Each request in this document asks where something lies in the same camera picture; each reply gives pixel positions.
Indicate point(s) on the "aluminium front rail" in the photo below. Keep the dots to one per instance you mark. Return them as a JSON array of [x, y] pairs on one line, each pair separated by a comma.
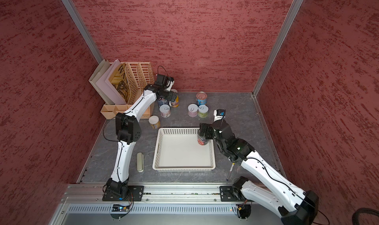
[[153, 193]]

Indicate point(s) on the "dark can brown lid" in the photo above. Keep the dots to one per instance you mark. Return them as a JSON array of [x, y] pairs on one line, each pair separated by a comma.
[[201, 138]]

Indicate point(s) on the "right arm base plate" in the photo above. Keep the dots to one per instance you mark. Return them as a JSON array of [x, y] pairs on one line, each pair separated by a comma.
[[231, 194]]

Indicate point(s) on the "beige desk file organizer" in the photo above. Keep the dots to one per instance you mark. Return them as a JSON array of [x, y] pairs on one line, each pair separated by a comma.
[[139, 75]]

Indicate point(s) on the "yellow can white lid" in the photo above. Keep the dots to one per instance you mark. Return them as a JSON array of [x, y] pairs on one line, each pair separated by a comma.
[[154, 122]]

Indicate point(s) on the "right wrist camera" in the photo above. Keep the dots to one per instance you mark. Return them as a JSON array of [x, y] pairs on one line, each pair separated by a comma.
[[219, 114]]

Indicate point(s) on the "yellow marker pen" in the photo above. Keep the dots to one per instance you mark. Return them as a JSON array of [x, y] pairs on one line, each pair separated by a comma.
[[230, 172]]

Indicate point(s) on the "small pink white can left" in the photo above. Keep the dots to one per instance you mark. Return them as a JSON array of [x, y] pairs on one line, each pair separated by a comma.
[[165, 110]]

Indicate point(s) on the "yellow patterned book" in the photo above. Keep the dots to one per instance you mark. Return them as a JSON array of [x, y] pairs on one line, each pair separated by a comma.
[[118, 82]]

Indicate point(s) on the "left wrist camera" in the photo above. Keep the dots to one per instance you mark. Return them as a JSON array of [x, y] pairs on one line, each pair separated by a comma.
[[164, 82]]

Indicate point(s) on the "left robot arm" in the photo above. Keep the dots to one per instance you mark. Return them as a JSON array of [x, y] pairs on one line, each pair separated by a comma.
[[128, 132]]

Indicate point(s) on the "small green can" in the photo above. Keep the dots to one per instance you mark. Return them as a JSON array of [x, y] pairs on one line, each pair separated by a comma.
[[203, 111]]

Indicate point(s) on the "olive pencil case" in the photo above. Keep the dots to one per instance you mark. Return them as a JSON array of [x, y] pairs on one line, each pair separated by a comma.
[[140, 162]]

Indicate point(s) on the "lilac folder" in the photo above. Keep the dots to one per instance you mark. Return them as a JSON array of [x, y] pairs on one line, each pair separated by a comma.
[[100, 83]]

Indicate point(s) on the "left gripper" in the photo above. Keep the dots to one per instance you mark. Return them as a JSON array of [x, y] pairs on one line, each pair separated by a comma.
[[169, 97]]

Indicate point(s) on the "tall yellow blue can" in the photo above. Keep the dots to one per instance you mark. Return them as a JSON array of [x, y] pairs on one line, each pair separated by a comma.
[[175, 103]]

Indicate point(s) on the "white plastic basket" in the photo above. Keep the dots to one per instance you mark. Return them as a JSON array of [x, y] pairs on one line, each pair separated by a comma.
[[178, 150]]

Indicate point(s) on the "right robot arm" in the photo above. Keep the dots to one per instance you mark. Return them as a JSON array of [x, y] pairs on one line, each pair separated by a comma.
[[291, 204]]

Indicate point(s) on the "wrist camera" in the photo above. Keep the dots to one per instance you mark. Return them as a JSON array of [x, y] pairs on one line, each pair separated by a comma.
[[164, 82], [219, 114]]

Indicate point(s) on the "blue can pink lid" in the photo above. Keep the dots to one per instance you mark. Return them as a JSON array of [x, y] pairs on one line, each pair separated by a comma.
[[162, 101], [201, 98]]

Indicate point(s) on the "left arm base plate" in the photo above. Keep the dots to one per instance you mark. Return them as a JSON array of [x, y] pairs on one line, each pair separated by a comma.
[[125, 194]]

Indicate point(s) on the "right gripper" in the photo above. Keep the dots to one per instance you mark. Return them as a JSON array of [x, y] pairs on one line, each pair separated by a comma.
[[209, 128]]

